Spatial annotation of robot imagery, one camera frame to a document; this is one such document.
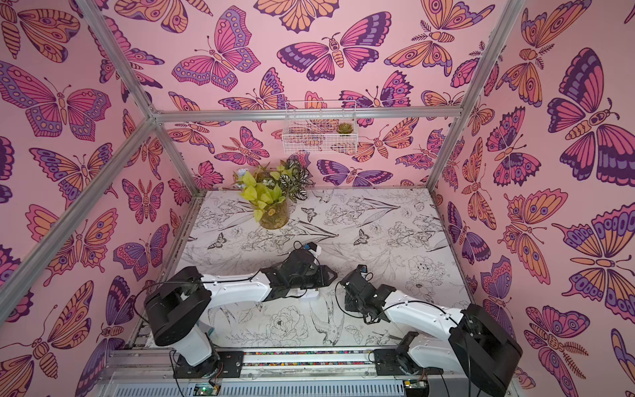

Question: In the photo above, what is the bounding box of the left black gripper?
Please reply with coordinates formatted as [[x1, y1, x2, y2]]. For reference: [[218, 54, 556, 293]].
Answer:
[[289, 265, 341, 291]]

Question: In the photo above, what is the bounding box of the white digital alarm clock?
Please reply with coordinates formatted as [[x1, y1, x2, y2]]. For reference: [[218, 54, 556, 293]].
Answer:
[[297, 289, 320, 301]]

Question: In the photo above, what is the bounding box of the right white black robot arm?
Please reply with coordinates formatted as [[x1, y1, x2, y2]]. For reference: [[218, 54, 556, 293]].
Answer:
[[338, 269, 523, 396]]

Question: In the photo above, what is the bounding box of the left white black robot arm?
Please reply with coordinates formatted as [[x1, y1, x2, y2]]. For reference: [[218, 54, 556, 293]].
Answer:
[[144, 243, 337, 379]]

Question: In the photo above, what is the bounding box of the dark patterned leaf plant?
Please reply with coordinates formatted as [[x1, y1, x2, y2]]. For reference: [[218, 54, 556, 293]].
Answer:
[[277, 156, 313, 203]]

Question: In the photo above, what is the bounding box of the green plant in glass vase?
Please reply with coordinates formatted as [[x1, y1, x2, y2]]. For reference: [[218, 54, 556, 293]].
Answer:
[[236, 170, 289, 230]]

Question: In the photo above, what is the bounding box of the small succulent in basket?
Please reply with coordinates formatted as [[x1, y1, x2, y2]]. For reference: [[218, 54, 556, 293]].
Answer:
[[337, 122, 354, 135]]

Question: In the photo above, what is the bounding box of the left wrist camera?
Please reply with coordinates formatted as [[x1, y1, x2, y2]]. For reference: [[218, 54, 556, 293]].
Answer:
[[303, 242, 322, 258]]

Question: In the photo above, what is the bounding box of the white wire wall basket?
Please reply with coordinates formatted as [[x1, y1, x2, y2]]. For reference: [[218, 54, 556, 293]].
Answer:
[[280, 99, 359, 155]]

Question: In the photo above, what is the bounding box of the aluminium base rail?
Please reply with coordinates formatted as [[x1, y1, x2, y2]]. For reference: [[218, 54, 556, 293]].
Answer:
[[93, 344, 522, 397]]

